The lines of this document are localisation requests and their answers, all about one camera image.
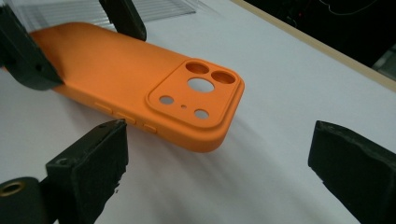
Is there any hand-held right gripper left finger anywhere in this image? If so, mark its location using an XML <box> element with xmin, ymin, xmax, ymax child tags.
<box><xmin>46</xmin><ymin>119</ymin><xmax>130</xmax><ymax>224</ymax></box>

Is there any wooden table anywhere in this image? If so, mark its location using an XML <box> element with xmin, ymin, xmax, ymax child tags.
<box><xmin>232</xmin><ymin>0</ymin><xmax>396</xmax><ymax>92</ymax></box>

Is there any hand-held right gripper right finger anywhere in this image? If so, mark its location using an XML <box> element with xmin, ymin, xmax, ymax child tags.
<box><xmin>307</xmin><ymin>119</ymin><xmax>396</xmax><ymax>224</ymax></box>

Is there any orange phone case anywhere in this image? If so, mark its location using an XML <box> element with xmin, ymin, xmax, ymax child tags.
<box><xmin>29</xmin><ymin>21</ymin><xmax>246</xmax><ymax>153</ymax></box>

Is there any thin white cable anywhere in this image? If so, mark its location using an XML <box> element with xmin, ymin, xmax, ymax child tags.
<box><xmin>318</xmin><ymin>0</ymin><xmax>379</xmax><ymax>17</ymax></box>

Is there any white table cover board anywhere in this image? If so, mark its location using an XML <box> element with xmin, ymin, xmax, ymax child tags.
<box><xmin>0</xmin><ymin>0</ymin><xmax>396</xmax><ymax>224</ymax></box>

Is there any clear plastic package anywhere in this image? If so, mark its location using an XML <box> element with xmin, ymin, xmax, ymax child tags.
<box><xmin>6</xmin><ymin>0</ymin><xmax>197</xmax><ymax>32</ymax></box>

